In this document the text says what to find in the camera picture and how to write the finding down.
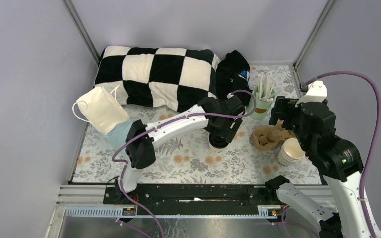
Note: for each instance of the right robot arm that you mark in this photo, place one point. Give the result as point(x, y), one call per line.
point(337, 160)

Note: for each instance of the green straw holder cup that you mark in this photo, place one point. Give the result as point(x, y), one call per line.
point(261, 106)

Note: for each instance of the white paper bag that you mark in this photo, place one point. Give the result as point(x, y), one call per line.
point(101, 109)

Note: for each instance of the black cloth bundle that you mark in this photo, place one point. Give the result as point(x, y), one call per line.
point(232, 74)

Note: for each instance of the brown cardboard cup carrier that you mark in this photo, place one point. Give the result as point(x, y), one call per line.
point(266, 137)

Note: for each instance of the floral table mat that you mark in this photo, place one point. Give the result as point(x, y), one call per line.
point(189, 159)

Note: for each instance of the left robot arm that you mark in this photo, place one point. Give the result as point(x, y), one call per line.
point(143, 139)

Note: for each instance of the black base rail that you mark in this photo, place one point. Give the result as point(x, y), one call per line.
point(196, 199)

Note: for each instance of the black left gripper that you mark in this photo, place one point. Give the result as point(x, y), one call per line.
point(228, 133)

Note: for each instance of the stack of paper cups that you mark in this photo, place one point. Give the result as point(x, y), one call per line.
point(290, 152)

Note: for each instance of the light blue napkin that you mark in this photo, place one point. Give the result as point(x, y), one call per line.
point(117, 136)

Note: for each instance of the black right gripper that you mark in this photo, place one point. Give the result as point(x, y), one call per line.
point(283, 104)

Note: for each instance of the black white checkered pillow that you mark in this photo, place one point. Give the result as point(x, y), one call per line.
point(152, 77)

